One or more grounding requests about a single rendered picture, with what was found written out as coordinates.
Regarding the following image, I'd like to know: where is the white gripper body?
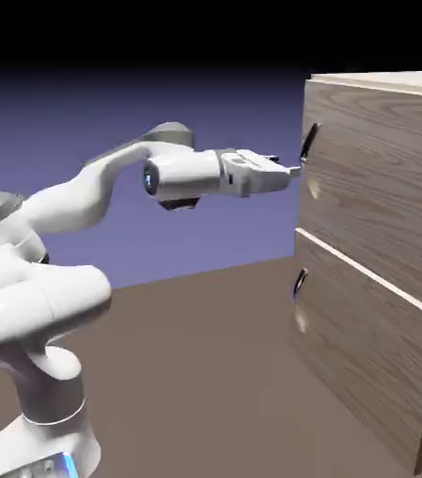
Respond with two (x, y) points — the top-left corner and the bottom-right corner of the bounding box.
(235, 148), (293, 199)

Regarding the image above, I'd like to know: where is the large wood cabinet door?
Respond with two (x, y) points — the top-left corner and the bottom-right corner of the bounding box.
(297, 78), (422, 319)

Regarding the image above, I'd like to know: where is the light wood cabinet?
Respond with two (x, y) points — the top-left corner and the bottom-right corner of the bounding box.
(288, 70), (422, 478)

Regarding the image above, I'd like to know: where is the small wood cabinet door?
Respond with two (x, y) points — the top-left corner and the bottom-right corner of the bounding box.
(288, 228), (422, 476)

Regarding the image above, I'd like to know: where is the long dark curved handle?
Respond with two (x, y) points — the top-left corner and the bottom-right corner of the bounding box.
(299, 121), (321, 164)

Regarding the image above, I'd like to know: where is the short dark curved handle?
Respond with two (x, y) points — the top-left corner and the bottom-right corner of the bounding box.
(292, 267), (309, 300)

